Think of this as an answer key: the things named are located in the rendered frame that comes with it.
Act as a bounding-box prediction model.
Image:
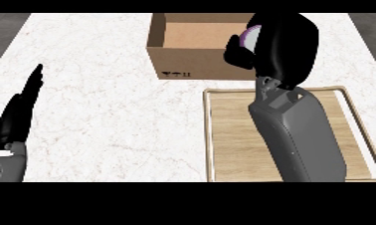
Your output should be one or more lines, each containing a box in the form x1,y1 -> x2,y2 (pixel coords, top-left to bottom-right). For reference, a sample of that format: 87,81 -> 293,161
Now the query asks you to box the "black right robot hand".
223,12 -> 320,91

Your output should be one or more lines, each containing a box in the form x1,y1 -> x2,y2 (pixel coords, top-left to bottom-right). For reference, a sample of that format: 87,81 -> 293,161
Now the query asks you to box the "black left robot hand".
0,63 -> 46,145

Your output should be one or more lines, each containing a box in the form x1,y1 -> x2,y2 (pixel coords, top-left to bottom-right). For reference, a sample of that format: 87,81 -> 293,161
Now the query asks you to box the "purple-rimmed can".
237,24 -> 262,53

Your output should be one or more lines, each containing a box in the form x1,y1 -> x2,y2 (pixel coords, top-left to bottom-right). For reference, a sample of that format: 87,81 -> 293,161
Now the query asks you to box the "brown cardboard box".
146,12 -> 258,81

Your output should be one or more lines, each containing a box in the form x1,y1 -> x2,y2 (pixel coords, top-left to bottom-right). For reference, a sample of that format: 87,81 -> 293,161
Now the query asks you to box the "pale wooden tray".
200,85 -> 376,183

